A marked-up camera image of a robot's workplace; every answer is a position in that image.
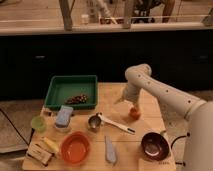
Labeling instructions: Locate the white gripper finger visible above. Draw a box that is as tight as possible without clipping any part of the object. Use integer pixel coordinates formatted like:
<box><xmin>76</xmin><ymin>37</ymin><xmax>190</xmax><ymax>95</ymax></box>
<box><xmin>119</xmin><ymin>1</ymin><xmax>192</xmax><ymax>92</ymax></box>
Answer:
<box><xmin>133</xmin><ymin>102</ymin><xmax>140</xmax><ymax>111</ymax></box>
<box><xmin>114</xmin><ymin>97</ymin><xmax>124</xmax><ymax>104</ymax></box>

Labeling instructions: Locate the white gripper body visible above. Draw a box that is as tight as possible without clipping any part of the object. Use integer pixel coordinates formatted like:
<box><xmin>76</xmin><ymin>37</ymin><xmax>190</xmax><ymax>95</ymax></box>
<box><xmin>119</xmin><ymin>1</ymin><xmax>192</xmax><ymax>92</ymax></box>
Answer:
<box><xmin>122</xmin><ymin>82</ymin><xmax>141</xmax><ymax>103</ymax></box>

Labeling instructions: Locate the red yellow apple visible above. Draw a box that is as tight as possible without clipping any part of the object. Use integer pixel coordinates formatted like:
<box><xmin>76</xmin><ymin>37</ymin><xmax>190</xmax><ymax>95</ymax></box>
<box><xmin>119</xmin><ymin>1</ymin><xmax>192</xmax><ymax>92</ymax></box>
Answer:
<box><xmin>129</xmin><ymin>107</ymin><xmax>141</xmax><ymax>120</ymax></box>

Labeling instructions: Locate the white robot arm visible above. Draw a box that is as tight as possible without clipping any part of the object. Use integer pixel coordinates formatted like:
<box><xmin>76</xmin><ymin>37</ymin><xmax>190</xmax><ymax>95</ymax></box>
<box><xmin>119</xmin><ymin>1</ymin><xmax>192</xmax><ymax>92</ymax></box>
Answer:
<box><xmin>117</xmin><ymin>64</ymin><xmax>213</xmax><ymax>171</ymax></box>

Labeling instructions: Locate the dark grape bunch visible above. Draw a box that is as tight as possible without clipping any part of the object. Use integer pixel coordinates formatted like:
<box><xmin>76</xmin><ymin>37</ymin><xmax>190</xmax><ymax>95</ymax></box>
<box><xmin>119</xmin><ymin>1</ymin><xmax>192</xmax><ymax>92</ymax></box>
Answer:
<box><xmin>65</xmin><ymin>95</ymin><xmax>87</xmax><ymax>104</ymax></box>

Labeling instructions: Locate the green plastic tray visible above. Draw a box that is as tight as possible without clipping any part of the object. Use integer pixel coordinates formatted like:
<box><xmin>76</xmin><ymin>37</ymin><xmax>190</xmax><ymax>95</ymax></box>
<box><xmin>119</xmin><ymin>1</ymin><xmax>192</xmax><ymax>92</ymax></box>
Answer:
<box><xmin>44</xmin><ymin>75</ymin><xmax>98</xmax><ymax>110</ymax></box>

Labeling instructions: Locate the dark purple bowl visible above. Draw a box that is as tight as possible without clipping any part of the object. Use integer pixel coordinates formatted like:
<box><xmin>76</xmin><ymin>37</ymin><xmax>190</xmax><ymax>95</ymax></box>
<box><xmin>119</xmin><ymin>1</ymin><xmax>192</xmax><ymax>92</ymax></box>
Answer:
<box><xmin>141</xmin><ymin>132</ymin><xmax>169</xmax><ymax>161</ymax></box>

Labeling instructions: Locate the grey blue spatula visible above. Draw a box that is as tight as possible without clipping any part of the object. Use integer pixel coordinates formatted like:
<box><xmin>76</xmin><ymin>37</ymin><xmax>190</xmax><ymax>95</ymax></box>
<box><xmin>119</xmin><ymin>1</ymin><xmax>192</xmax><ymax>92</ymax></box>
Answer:
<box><xmin>105</xmin><ymin>136</ymin><xmax>117</xmax><ymax>164</ymax></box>

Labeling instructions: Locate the orange plastic bowl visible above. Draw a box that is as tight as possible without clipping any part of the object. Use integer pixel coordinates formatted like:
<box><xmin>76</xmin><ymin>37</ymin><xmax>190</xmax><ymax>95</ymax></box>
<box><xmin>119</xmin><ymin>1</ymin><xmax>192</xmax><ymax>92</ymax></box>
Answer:
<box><xmin>60</xmin><ymin>131</ymin><xmax>90</xmax><ymax>166</ymax></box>

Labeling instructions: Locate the yellow banana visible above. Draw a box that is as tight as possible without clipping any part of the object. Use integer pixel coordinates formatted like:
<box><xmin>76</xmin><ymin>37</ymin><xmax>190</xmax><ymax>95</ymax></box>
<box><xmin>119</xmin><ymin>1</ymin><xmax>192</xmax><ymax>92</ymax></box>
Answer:
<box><xmin>42</xmin><ymin>137</ymin><xmax>59</xmax><ymax>154</ymax></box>

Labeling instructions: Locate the green plastic cup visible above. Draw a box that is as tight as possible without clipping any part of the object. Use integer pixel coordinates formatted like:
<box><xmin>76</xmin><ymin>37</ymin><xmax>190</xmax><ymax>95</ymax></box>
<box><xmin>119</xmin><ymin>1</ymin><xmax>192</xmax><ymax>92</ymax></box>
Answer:
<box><xmin>31</xmin><ymin>116</ymin><xmax>46</xmax><ymax>132</ymax></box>

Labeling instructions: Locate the metal measuring cup white handle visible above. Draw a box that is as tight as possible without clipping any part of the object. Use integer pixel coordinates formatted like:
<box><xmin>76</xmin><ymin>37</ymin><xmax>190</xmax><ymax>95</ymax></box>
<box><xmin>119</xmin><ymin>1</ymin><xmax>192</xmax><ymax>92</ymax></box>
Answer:
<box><xmin>88</xmin><ymin>113</ymin><xmax>135</xmax><ymax>134</ymax></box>

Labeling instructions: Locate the black cable right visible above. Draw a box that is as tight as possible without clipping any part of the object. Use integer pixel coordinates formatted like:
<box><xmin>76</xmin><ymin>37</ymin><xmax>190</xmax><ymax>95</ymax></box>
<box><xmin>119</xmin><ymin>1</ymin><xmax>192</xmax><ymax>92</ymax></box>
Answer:
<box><xmin>170</xmin><ymin>133</ymin><xmax>191</xmax><ymax>168</ymax></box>

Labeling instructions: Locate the black cable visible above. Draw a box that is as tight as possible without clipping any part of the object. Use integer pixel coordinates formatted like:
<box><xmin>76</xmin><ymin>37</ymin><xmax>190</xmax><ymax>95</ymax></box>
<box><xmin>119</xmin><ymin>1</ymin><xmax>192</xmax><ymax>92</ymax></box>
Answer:
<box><xmin>170</xmin><ymin>133</ymin><xmax>191</xmax><ymax>168</ymax></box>
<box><xmin>0</xmin><ymin>108</ymin><xmax>34</xmax><ymax>146</ymax></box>

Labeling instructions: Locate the black cable left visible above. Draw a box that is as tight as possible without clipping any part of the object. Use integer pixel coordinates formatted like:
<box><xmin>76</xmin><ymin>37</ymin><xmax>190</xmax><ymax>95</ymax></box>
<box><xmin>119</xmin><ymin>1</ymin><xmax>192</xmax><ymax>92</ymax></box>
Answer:
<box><xmin>0</xmin><ymin>108</ymin><xmax>34</xmax><ymax>146</ymax></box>

